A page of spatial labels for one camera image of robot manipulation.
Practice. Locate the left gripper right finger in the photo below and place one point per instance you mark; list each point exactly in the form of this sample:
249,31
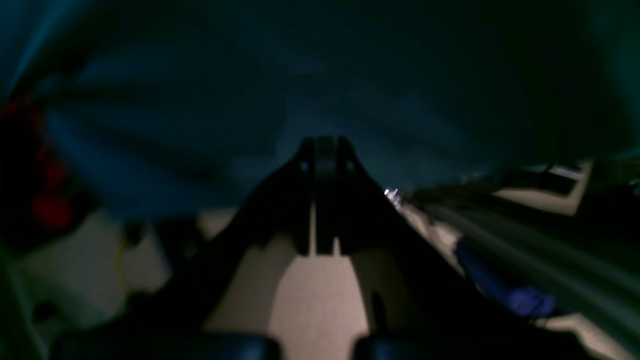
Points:
417,305

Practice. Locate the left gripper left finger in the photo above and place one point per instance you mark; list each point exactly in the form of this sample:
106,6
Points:
168,325

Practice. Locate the black red clamp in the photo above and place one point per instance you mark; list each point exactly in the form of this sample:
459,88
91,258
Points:
40,199

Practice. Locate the blue table cloth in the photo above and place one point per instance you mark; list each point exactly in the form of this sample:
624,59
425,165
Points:
166,107

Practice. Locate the blue handled clamp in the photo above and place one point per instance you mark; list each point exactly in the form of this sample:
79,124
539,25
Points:
523,300

